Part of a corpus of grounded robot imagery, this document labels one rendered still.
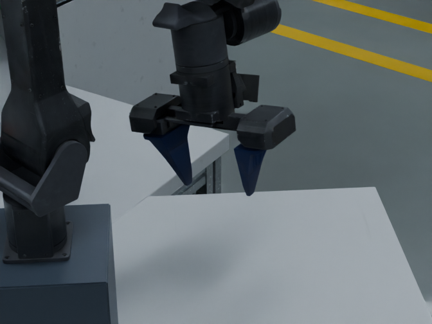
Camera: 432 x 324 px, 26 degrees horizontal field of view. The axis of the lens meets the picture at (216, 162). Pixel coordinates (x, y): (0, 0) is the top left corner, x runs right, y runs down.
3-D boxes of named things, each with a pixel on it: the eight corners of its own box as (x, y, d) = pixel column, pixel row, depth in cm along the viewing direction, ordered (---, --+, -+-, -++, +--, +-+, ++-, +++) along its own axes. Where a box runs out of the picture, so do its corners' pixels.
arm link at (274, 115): (262, 74, 93) (291, 55, 98) (116, 62, 103) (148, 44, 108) (270, 150, 96) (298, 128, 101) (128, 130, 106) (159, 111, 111)
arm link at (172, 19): (179, 9, 93) (242, -14, 98) (141, 4, 97) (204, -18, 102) (188, 76, 95) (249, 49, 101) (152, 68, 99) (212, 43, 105)
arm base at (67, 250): (69, 260, 91) (64, 208, 88) (1, 263, 90) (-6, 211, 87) (73, 220, 97) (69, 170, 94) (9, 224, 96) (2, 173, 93)
